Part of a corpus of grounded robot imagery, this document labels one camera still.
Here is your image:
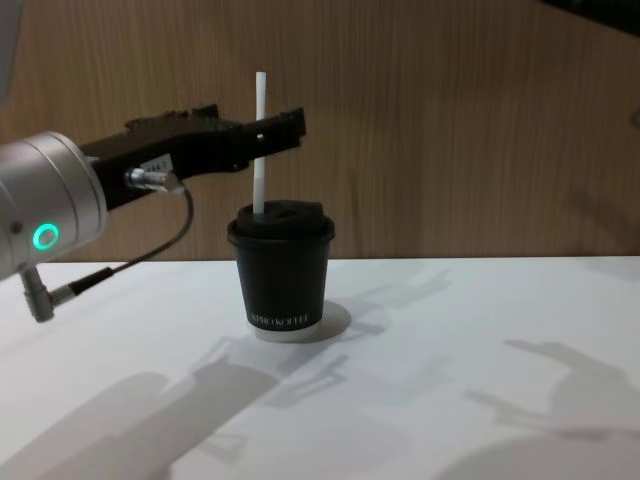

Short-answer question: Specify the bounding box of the black plastic cup lid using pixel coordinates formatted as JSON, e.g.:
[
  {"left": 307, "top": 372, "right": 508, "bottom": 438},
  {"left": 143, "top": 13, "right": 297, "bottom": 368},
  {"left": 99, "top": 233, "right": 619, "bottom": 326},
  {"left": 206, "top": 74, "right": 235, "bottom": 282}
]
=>
[{"left": 226, "top": 198, "right": 336, "bottom": 247}]

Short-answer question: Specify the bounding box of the black paper cup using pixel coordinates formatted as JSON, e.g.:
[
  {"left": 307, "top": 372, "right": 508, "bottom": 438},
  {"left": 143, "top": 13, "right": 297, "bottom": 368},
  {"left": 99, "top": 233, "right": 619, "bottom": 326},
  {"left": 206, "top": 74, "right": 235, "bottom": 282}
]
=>
[{"left": 232, "top": 238, "right": 330, "bottom": 344}]

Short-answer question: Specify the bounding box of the thin dark gripper cable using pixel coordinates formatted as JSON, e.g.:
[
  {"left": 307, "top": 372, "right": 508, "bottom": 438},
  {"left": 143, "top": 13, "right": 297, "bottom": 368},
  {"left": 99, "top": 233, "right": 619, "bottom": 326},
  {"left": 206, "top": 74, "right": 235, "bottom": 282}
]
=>
[{"left": 19, "top": 167, "right": 196, "bottom": 324}]

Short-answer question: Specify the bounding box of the white drinking straw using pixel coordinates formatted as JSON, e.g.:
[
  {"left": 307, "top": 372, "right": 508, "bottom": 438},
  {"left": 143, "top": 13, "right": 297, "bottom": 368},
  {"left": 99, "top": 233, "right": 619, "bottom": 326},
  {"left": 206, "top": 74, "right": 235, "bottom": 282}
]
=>
[{"left": 252, "top": 71, "right": 269, "bottom": 215}]

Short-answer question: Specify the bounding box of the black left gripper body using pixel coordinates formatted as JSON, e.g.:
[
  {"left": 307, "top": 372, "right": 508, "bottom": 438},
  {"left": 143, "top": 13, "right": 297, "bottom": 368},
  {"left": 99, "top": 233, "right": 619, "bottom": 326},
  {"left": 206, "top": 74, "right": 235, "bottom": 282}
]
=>
[{"left": 81, "top": 123, "right": 250, "bottom": 212}]

